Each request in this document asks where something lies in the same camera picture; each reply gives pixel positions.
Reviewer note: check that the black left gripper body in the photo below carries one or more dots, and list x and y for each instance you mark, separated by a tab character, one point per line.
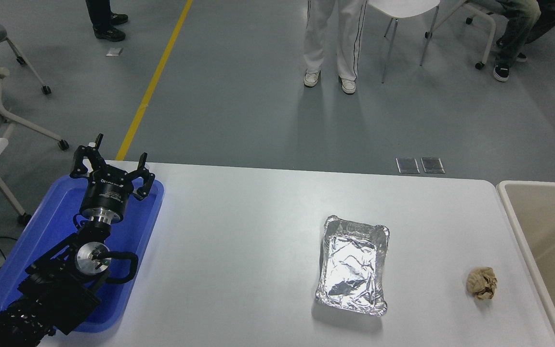
106	195

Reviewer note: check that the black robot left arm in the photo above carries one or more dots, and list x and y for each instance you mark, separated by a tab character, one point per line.
46	289

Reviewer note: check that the blue plastic tray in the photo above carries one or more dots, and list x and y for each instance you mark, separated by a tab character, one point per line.
53	217

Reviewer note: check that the silver foil tray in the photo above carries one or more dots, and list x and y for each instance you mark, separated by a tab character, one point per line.
352	265

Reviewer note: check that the metal floor socket plate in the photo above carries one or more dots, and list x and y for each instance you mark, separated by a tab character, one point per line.
432	165
407	165

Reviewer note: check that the white chair with metal legs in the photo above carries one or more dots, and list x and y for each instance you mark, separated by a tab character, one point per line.
403	7

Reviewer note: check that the crumpled tan paper ball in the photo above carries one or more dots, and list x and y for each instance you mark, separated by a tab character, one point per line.
481	283

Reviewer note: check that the large pale bin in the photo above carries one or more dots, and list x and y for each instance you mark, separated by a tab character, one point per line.
554	231

